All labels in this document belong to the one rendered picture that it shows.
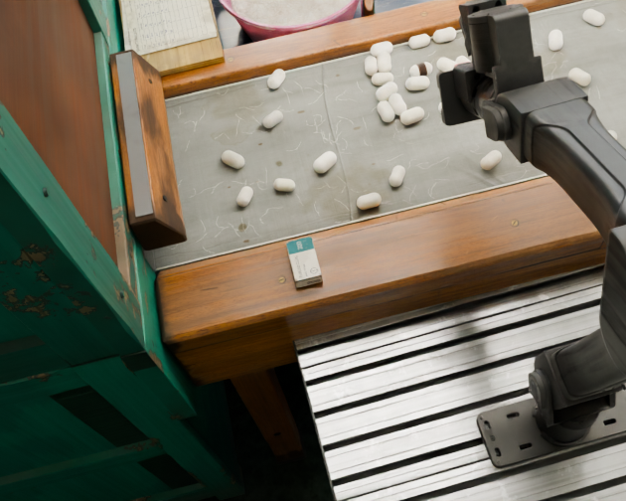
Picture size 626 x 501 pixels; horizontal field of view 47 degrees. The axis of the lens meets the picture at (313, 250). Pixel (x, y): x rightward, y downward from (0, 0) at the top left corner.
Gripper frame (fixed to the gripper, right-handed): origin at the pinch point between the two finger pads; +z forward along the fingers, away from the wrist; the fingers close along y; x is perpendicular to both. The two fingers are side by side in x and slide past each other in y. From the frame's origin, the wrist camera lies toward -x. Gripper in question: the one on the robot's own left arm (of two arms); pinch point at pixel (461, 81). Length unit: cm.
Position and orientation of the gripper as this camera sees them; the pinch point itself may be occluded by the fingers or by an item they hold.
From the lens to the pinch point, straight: 99.9
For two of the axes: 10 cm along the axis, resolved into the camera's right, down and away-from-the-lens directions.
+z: -1.0, -3.5, 9.3
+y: -9.7, 2.2, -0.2
